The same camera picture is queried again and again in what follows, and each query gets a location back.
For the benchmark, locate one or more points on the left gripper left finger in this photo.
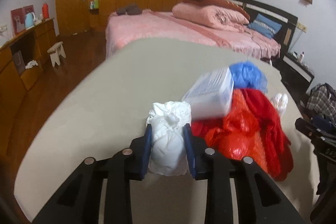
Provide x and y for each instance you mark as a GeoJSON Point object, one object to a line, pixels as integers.
{"type": "Point", "coordinates": [98, 191]}

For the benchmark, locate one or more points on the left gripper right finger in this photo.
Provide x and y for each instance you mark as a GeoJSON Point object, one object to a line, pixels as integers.
{"type": "Point", "coordinates": [259, 199]}

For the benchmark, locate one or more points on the red knit glove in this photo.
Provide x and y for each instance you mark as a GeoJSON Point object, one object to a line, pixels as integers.
{"type": "Point", "coordinates": [276, 144]}

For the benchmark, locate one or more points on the pink sock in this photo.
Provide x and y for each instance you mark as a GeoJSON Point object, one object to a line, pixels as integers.
{"type": "Point", "coordinates": [279, 102]}

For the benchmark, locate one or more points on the blue plastic bag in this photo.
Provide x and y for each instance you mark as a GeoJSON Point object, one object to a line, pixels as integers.
{"type": "Point", "coordinates": [248, 75]}

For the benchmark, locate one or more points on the white tissue wad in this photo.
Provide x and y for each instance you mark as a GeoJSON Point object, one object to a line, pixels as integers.
{"type": "Point", "coordinates": [168, 154]}

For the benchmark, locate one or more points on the white blue paper box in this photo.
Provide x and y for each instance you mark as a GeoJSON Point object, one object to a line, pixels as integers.
{"type": "Point", "coordinates": [211, 95]}

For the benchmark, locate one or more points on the red plastic bag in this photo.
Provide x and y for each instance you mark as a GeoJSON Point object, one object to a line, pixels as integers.
{"type": "Point", "coordinates": [217, 133]}

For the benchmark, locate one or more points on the orange foam net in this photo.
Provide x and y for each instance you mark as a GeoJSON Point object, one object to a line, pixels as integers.
{"type": "Point", "coordinates": [247, 140]}

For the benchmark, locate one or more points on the plaid covered chair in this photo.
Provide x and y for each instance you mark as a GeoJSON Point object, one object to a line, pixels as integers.
{"type": "Point", "coordinates": [322, 101]}

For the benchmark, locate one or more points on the black white nightstand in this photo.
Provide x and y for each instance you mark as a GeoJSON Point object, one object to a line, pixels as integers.
{"type": "Point", "coordinates": [295, 76]}

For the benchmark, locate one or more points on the white lotion bottle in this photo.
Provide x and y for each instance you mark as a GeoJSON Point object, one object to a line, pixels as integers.
{"type": "Point", "coordinates": [300, 58]}

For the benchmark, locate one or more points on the beige table cloth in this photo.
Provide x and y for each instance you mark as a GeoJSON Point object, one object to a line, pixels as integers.
{"type": "Point", "coordinates": [109, 108]}

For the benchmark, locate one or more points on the dark bed headboard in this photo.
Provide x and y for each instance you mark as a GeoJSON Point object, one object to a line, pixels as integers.
{"type": "Point", "coordinates": [288, 21]}

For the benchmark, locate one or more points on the blue pillow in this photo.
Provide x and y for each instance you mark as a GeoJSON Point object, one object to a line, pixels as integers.
{"type": "Point", "coordinates": [265, 26]}

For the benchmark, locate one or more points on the white cloth in cabinet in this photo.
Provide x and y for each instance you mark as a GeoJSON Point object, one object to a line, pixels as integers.
{"type": "Point", "coordinates": [31, 64]}

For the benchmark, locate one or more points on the wooden sideboard cabinet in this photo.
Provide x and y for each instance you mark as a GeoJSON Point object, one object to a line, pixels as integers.
{"type": "Point", "coordinates": [31, 44]}

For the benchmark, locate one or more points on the folded pink quilt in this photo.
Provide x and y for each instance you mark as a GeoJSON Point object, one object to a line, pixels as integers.
{"type": "Point", "coordinates": [215, 17]}

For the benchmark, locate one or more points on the small white stool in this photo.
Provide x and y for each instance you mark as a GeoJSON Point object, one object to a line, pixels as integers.
{"type": "Point", "coordinates": [55, 52]}

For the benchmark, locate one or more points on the pink covered bed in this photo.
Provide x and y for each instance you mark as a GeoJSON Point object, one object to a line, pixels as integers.
{"type": "Point", "coordinates": [123, 29]}

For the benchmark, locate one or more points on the brown patterned blanket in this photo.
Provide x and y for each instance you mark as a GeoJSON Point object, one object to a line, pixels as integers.
{"type": "Point", "coordinates": [220, 3]}

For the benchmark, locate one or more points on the light blue kettle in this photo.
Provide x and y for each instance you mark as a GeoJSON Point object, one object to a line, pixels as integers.
{"type": "Point", "coordinates": [29, 20]}

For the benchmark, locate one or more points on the red thermos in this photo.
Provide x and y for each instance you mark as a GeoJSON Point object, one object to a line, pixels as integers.
{"type": "Point", "coordinates": [45, 11]}

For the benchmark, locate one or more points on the brown neck pillow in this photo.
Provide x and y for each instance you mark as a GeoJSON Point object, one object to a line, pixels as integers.
{"type": "Point", "coordinates": [132, 9]}

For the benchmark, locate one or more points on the wall power socket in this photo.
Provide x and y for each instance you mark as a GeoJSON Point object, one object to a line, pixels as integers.
{"type": "Point", "coordinates": [301, 27]}

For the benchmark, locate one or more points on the red picture frame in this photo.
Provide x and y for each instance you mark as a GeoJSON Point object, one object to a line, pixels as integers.
{"type": "Point", "coordinates": [18, 18]}

